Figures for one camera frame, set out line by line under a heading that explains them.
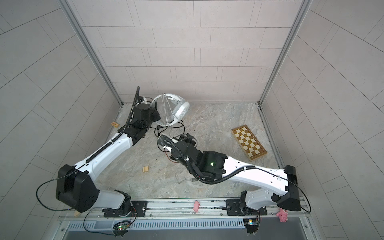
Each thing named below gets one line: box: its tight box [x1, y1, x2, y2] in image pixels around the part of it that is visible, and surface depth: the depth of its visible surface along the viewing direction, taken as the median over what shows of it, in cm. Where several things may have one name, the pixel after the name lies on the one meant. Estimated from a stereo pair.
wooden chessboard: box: [231, 124, 268, 162], surface depth 93 cm
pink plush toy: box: [276, 208, 289, 223], surface depth 69 cm
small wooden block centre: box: [142, 166, 150, 173], surface depth 84 cm
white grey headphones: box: [151, 94, 190, 127], surface depth 72 cm
